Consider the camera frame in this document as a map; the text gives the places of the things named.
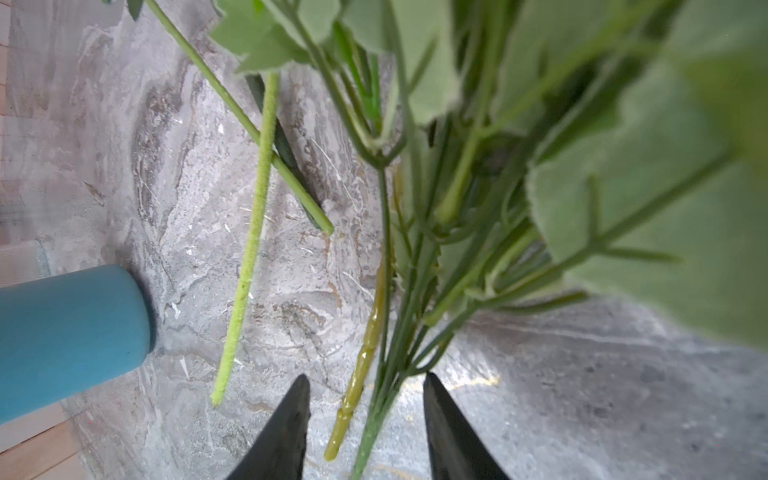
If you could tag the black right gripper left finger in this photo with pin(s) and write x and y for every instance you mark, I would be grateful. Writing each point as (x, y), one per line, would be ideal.
(280, 448)

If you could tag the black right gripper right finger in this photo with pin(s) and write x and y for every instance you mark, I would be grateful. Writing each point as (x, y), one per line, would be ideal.
(455, 450)

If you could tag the teal ceramic vase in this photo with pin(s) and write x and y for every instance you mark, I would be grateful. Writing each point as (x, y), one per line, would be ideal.
(67, 333)

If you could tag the pale pink hydrangea stem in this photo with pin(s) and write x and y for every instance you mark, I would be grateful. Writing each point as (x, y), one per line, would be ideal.
(533, 154)

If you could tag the blue hydrangea stem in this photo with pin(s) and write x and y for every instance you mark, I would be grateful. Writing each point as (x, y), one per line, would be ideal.
(312, 209)

